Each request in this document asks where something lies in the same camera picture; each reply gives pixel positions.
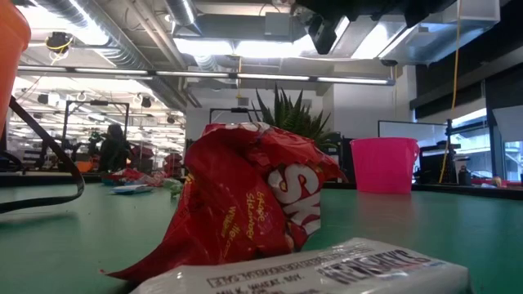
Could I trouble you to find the pink plastic bucket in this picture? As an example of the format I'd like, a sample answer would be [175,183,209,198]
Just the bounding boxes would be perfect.
[350,136,421,194]

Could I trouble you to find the long ceiling light bar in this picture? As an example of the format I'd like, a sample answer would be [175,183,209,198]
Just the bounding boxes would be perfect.
[16,65,396,87]

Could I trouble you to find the black equipment stand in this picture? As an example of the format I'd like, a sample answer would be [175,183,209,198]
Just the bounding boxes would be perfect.
[419,118,463,185]

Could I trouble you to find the black ceiling camera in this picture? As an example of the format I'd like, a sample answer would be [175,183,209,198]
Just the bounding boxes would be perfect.
[44,31,74,54]

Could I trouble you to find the yellow hanging cable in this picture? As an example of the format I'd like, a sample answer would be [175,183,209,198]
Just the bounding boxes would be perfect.
[438,0,462,184]

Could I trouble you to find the potted succulent plant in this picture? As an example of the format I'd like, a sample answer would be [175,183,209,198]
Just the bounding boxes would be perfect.
[249,83,342,151]

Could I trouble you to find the green table mat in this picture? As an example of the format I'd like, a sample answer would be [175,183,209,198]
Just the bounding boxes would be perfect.
[0,182,523,294]

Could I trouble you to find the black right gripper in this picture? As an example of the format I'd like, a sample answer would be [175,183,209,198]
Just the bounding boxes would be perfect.
[292,0,458,56]

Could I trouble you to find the silver ribbed ceiling duct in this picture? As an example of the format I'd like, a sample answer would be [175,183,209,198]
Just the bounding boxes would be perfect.
[24,0,193,111]

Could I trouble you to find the grey ceiling junction box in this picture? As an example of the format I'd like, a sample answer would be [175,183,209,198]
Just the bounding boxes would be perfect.
[264,11,293,38]

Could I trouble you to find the clear Sour Patch candy pack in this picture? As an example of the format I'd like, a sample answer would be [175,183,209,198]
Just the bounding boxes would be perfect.
[163,178,184,198]

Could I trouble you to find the black camera rig frame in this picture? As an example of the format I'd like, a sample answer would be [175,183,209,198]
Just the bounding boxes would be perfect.
[208,106,262,123]
[60,99,131,144]

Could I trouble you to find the person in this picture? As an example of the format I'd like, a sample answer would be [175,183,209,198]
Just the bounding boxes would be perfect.
[97,123,134,172]

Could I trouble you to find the black bottle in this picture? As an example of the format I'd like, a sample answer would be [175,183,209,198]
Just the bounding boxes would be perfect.
[457,165,473,187]

